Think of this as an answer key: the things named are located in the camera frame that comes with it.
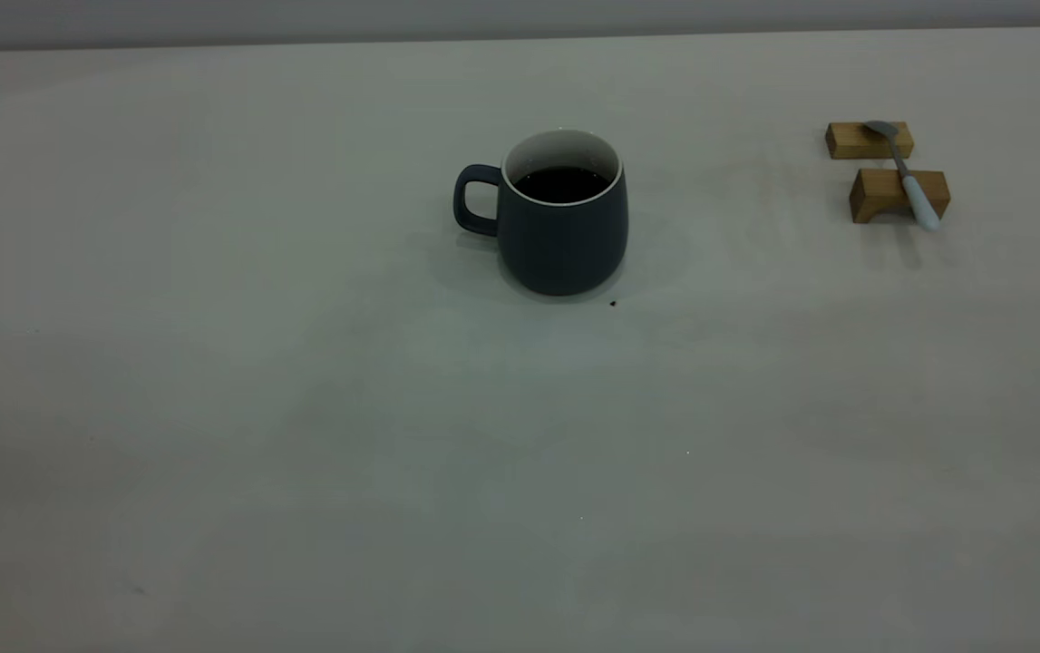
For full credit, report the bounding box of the dark grey ceramic mug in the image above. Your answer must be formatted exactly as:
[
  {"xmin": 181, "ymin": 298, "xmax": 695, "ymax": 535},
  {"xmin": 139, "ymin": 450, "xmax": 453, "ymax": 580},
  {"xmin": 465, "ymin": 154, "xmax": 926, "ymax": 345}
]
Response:
[{"xmin": 453, "ymin": 128, "xmax": 629, "ymax": 297}]

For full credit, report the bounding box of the metal spoon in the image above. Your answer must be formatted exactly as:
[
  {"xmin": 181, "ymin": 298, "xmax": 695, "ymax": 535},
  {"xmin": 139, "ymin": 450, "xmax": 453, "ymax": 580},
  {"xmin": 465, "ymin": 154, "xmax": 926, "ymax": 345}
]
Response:
[{"xmin": 863, "ymin": 120, "xmax": 942, "ymax": 232}]

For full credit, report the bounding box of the flat rectangular wooden block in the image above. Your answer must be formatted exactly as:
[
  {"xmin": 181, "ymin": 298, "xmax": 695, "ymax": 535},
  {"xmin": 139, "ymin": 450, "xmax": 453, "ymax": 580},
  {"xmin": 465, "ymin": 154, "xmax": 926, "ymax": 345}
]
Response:
[{"xmin": 825, "ymin": 122, "xmax": 915, "ymax": 161}]

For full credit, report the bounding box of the arched wooden block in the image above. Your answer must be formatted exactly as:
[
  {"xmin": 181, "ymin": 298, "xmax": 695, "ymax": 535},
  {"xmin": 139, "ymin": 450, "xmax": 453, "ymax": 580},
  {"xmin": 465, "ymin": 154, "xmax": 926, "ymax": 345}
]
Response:
[{"xmin": 849, "ymin": 169, "xmax": 952, "ymax": 225}]

